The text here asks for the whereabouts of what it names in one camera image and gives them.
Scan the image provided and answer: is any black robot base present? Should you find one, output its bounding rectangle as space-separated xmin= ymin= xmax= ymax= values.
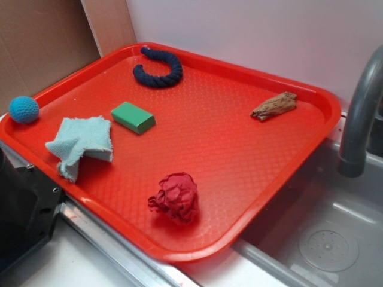
xmin=1 ymin=151 xmax=63 ymax=275

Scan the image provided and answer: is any brown wood chip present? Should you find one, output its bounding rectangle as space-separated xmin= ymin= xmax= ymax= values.
xmin=250 ymin=92 xmax=297 ymax=121

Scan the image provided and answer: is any red plastic tray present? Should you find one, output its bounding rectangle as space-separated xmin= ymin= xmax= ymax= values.
xmin=1 ymin=44 xmax=341 ymax=263

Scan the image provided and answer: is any crumpled red paper ball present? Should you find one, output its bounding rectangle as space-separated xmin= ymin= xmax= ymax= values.
xmin=147 ymin=172 xmax=199 ymax=225

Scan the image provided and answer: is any green rectangular block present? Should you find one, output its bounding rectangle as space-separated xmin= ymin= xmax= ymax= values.
xmin=111 ymin=102 xmax=156 ymax=135

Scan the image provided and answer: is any light blue cloth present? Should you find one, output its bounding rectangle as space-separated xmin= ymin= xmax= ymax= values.
xmin=45 ymin=116 xmax=113 ymax=183

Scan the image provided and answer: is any grey plastic sink basin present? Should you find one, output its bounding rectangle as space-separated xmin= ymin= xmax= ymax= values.
xmin=180 ymin=118 xmax=382 ymax=286

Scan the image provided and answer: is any grey faucet spout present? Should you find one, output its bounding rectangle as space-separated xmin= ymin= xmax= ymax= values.
xmin=337 ymin=47 xmax=382 ymax=178

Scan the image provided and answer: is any blue crocheted ball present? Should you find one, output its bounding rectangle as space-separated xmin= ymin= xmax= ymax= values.
xmin=8 ymin=96 xmax=39 ymax=124

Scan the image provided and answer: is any brown cardboard panel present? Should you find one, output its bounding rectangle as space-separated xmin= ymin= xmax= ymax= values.
xmin=1 ymin=1 xmax=136 ymax=114

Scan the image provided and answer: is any navy blue rope piece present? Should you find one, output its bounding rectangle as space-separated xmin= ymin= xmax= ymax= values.
xmin=132 ymin=46 xmax=183 ymax=88

